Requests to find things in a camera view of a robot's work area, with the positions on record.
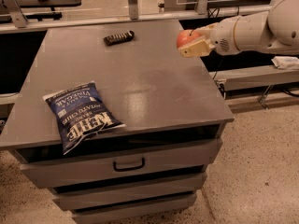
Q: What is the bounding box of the top grey drawer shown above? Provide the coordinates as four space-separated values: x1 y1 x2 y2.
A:
21 138 222 189

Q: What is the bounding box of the grey drawer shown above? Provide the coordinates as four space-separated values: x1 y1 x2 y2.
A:
53 172 206 210
72 191 196 224
21 138 222 189

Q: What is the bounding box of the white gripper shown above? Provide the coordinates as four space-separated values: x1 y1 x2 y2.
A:
178 16 240 58

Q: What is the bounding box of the white crumpled cloth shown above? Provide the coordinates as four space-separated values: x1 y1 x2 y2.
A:
272 56 299 70

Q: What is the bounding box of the metal rail frame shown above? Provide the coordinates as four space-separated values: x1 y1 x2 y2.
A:
1 0 277 33

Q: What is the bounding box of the black drawer handle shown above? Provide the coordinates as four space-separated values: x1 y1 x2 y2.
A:
113 158 146 172

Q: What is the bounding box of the middle grey drawer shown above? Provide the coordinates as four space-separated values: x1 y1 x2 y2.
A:
53 172 206 210

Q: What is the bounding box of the red apple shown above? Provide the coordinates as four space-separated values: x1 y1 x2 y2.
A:
177 29 201 48

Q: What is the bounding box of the bottom grey drawer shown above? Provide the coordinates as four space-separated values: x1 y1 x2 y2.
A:
72 191 196 224

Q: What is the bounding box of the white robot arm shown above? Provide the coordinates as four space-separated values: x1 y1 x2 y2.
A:
177 0 299 57

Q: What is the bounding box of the blue kettle chips bag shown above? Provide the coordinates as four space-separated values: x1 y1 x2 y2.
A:
43 81 125 155

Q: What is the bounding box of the grey drawer cabinet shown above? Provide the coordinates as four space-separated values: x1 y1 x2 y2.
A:
1 21 233 216

